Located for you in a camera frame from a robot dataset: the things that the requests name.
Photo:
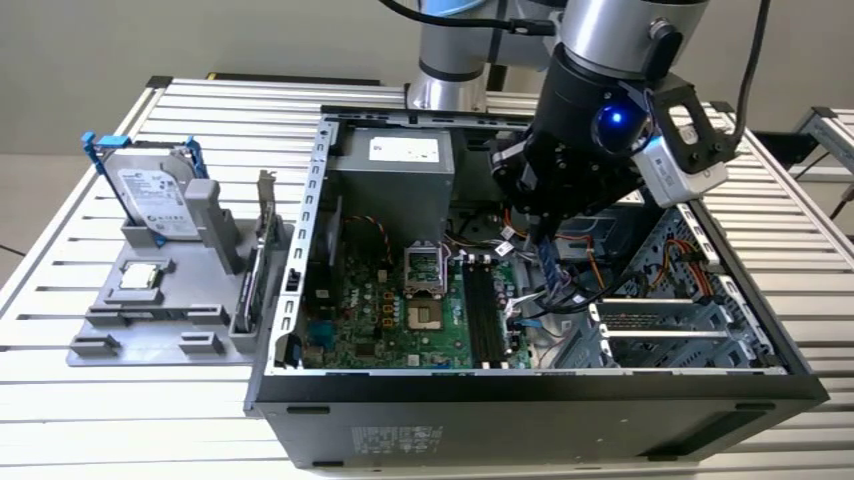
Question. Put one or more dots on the black camera bracket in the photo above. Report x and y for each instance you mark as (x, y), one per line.
(717, 140)

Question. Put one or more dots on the grey parts rack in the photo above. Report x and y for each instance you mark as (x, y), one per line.
(194, 280)

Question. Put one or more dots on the grey power supply unit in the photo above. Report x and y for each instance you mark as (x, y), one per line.
(394, 200)

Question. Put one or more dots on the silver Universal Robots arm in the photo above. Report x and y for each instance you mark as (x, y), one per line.
(601, 30)

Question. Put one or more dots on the green Dell motherboard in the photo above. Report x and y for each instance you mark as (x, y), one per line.
(364, 320)

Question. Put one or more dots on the silver CPU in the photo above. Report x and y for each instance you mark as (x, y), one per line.
(140, 276)

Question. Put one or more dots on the hard disk in blue carrier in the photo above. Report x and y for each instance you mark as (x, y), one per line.
(150, 190)

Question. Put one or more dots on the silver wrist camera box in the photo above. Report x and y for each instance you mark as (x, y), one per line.
(681, 175)

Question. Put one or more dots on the CPU socket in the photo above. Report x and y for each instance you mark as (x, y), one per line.
(425, 315)

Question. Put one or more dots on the perforated metal disk bay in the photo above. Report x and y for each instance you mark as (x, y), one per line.
(661, 334)

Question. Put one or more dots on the black PC case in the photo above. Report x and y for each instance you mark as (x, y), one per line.
(535, 425)

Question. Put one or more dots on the graphics card with metal bracket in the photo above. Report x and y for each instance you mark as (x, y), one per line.
(249, 295)

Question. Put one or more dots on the RAM slot with white clips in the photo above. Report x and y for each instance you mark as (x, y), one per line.
(481, 315)

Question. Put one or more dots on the black RAM slot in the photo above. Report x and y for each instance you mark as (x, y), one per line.
(475, 315)
(489, 315)

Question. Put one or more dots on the grey metal drive cage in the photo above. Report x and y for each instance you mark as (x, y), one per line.
(628, 230)

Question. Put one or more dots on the metal slat side table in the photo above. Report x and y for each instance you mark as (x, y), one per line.
(835, 135)

